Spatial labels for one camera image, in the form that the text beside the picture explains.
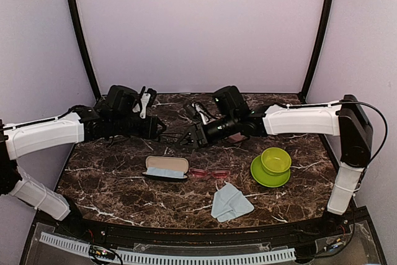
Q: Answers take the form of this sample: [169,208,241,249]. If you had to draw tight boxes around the pink translucent sunglasses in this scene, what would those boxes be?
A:
[189,168,230,179]

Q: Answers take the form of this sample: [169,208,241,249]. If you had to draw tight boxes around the black aviator sunglasses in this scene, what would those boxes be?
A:
[104,133,181,151]

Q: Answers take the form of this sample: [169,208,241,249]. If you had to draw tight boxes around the right black frame post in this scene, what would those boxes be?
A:
[298,0,333,102]

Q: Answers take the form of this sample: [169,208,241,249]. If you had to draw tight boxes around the black front rail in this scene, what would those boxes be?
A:
[56,218,350,247]

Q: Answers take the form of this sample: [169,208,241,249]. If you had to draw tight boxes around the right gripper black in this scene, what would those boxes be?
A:
[176,112,239,148]

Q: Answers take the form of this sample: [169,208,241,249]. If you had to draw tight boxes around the green bowl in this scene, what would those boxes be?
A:
[261,147,292,176]

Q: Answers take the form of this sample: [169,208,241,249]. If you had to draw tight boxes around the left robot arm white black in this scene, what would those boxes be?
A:
[1,85,166,238]

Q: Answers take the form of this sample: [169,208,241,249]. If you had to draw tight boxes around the pink glasses case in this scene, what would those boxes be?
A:
[226,133,248,145]

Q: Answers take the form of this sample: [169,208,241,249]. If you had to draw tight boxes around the white slotted cable duct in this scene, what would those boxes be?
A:
[38,232,296,264]

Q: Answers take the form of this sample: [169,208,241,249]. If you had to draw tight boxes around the black glasses case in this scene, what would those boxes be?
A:
[142,156,189,181]

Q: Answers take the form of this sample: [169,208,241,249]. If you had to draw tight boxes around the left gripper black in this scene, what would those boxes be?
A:
[112,114,166,140]

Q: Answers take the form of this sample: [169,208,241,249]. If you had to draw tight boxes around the black frame post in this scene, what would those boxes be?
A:
[298,0,333,102]
[67,0,101,100]

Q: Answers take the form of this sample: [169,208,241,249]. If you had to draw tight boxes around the green plate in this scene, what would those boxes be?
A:
[251,156,291,188]

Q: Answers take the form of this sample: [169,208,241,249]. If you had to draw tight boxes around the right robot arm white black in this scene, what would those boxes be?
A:
[176,86,379,236]

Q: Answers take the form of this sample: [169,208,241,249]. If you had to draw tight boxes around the light blue cloth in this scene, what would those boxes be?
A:
[146,167,184,179]
[211,183,254,223]

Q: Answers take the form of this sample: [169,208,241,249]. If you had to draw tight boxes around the left black frame post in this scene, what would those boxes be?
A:
[67,0,101,100]

